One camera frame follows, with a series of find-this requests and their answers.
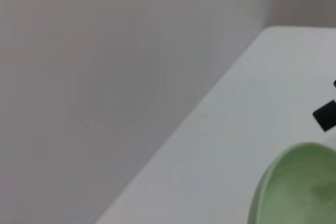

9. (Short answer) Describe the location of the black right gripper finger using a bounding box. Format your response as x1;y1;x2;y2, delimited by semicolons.
312;99;336;132

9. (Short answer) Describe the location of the light green plate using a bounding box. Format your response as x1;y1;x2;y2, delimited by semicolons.
246;142;336;224

